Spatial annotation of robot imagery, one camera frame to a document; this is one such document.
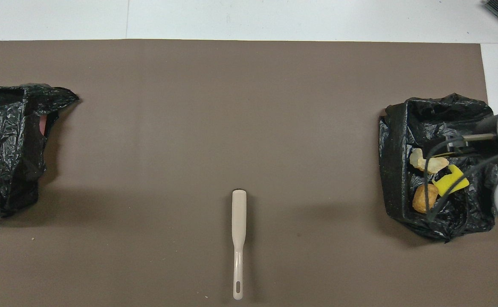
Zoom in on black trash bag bin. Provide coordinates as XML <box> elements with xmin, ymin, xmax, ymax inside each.
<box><xmin>0</xmin><ymin>84</ymin><xmax>80</xmax><ymax>218</ymax></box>
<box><xmin>378</xmin><ymin>93</ymin><xmax>498</xmax><ymax>243</ymax></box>

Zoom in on beige hand brush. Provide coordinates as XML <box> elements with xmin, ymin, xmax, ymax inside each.
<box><xmin>232</xmin><ymin>189</ymin><xmax>248</xmax><ymax>301</ymax></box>

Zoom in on brown bread chunk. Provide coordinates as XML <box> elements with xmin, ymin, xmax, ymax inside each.
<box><xmin>412</xmin><ymin>183</ymin><xmax>439</xmax><ymax>214</ymax></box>

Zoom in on white crumpled paper scrap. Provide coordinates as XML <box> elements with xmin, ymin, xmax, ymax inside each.
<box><xmin>410</xmin><ymin>148</ymin><xmax>450</xmax><ymax>174</ymax></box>

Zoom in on yellow plastic piece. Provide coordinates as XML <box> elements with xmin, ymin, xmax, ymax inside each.
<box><xmin>432</xmin><ymin>165</ymin><xmax>470</xmax><ymax>197</ymax></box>

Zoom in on black cable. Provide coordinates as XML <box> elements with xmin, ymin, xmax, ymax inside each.
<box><xmin>424</xmin><ymin>136</ymin><xmax>498</xmax><ymax>224</ymax></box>

